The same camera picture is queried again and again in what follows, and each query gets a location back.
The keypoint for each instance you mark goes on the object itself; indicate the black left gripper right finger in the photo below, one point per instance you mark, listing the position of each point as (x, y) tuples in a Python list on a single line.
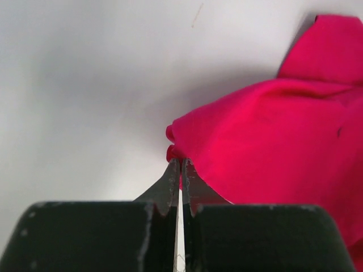
[(220, 236)]

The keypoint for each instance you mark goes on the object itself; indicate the magenta t shirt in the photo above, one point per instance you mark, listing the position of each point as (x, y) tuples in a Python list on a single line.
[(293, 139)]

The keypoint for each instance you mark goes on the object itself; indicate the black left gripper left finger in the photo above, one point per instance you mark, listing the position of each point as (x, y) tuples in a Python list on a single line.
[(137, 235)]

